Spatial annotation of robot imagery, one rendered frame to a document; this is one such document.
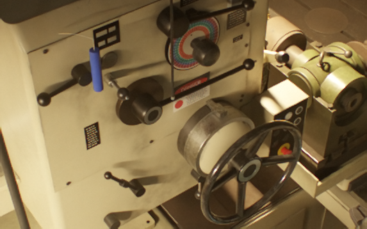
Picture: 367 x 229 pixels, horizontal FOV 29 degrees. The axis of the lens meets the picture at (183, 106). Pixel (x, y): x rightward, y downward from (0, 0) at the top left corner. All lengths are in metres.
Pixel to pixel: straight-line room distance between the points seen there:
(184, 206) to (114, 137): 0.98
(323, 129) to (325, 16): 0.86
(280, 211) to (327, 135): 0.60
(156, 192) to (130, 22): 0.70
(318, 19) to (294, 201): 0.82
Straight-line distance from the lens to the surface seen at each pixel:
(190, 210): 2.86
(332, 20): 3.21
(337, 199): 2.86
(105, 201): 2.12
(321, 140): 2.53
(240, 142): 1.91
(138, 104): 1.86
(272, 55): 2.21
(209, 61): 1.84
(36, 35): 1.65
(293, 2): 3.30
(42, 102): 1.68
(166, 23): 1.75
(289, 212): 3.06
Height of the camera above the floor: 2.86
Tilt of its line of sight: 43 degrees down
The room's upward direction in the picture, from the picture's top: straight up
